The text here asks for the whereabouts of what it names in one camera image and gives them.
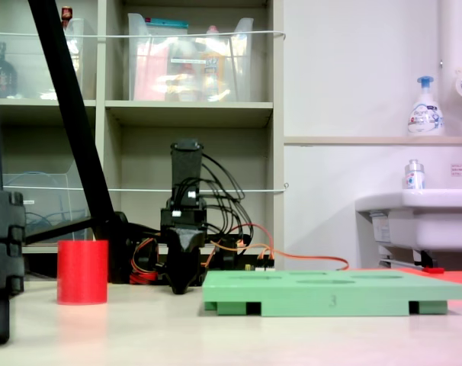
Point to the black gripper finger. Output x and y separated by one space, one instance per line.
183 274
187 238

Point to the red cylinder block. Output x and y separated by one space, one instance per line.
82 272

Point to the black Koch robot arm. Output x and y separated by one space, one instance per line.
187 164

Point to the circuit board with green terminal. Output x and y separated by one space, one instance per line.
259 267

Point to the beige shelf unit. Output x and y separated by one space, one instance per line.
189 108

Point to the clear plastic storage bin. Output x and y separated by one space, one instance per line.
189 87
44 198
25 68

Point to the black tripod brace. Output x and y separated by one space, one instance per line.
55 230

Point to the pink package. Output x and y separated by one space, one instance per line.
149 76

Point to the green shape sorter board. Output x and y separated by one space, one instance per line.
330 299

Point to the yellow plastic bottle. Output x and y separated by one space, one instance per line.
212 68

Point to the blue edged pouch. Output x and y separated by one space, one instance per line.
166 23

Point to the small clear bottle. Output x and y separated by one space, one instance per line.
414 177

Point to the dark glass bottle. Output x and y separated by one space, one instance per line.
6 76

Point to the white sink basin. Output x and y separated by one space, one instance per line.
425 225

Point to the red capped bottle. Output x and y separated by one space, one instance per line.
66 15

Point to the small red flat piece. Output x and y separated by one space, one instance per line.
433 270

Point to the white soap pump bottle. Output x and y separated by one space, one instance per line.
425 114

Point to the metal sink bracket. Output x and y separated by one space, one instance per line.
421 255

